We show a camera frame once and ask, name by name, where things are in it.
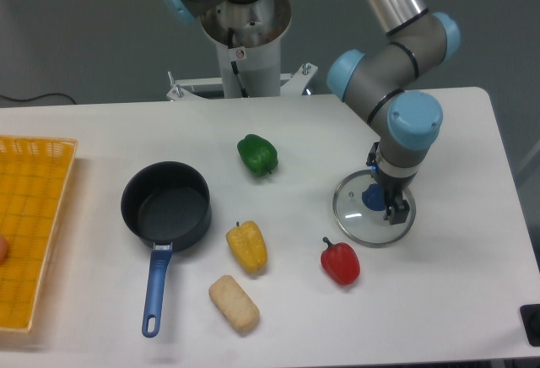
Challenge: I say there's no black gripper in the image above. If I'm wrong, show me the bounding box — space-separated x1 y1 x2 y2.
366 142 418 225

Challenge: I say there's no green bell pepper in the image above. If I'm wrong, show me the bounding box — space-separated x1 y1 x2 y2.
237 134 278 177

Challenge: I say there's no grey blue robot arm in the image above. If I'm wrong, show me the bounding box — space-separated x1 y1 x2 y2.
164 0 461 225

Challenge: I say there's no glass lid with blue knob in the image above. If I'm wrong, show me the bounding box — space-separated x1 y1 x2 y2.
332 170 416 248

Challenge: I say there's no dark pot with blue handle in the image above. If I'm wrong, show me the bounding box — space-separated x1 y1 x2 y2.
121 161 212 338

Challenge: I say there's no black floor cable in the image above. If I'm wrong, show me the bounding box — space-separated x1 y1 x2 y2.
0 92 78 106

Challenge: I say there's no black device at table edge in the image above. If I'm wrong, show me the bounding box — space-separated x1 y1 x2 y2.
520 304 540 347

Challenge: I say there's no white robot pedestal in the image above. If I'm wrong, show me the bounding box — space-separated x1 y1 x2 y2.
167 0 318 100

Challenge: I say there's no yellow woven basket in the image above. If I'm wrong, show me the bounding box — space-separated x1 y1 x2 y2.
1 135 78 333

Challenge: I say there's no beige bread loaf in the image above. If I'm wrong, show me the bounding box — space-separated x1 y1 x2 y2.
208 275 260 334

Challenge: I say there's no red bell pepper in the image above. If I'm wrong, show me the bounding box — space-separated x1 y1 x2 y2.
320 237 361 286

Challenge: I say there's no yellow bell pepper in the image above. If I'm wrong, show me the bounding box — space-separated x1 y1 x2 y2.
225 220 267 274

